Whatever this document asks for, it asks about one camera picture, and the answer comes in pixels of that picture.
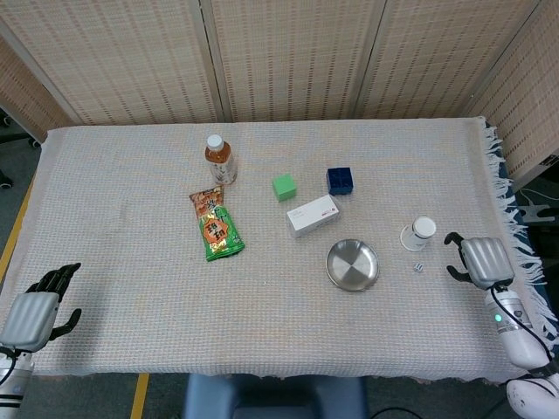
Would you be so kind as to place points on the grey metal stand foot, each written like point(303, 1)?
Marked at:
point(536, 214)

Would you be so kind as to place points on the beige woven tablecloth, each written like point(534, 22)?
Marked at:
point(131, 262)

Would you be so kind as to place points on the white carton box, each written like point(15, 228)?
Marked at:
point(312, 217)

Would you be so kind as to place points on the tea bottle white cap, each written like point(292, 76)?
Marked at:
point(222, 168)

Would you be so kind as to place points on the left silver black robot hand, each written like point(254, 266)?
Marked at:
point(30, 316)

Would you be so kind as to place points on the bamboo folding screen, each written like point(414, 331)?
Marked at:
point(288, 61)

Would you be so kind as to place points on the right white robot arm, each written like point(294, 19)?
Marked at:
point(519, 345)

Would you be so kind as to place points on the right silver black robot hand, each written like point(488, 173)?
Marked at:
point(487, 262)

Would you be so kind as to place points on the blue under cloth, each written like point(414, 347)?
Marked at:
point(519, 218)

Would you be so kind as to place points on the green orange snack bag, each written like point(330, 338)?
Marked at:
point(216, 231)

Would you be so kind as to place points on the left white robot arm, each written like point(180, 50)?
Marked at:
point(13, 379)

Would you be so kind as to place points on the round metal dish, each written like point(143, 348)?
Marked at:
point(352, 265)

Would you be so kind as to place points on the black office chair base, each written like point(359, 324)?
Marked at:
point(13, 136)

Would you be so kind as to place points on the green cube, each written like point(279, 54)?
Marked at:
point(285, 187)

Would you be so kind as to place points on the white paper cup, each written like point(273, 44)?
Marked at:
point(415, 240)

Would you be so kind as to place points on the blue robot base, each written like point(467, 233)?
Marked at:
point(271, 397)

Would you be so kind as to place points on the dark blue open box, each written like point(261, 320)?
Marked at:
point(340, 181)

